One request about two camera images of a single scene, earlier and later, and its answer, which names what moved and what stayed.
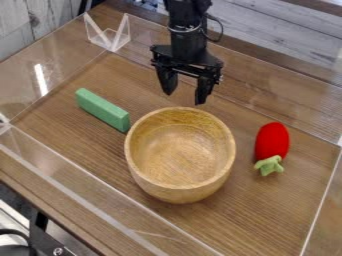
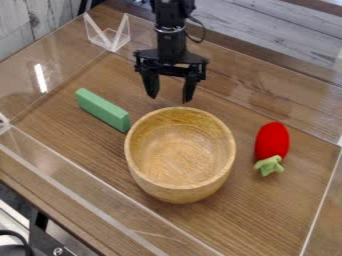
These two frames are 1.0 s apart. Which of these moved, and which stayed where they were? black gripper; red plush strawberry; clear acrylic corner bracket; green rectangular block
Moved: black gripper
Stayed: clear acrylic corner bracket; green rectangular block; red plush strawberry
